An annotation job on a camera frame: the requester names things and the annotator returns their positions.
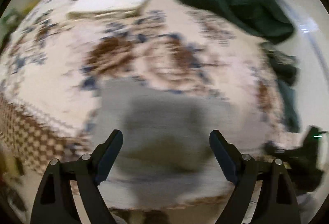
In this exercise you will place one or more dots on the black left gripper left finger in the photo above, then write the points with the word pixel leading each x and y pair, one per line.
pixel 54 202

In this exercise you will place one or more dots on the grey fluffy pants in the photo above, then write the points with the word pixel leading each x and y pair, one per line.
pixel 166 157

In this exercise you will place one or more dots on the white headboard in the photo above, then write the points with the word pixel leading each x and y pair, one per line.
pixel 310 45

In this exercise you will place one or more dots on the floral bed sheet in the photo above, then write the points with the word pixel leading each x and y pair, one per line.
pixel 54 67

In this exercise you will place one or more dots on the folded cream cloth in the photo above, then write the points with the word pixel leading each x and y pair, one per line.
pixel 106 8

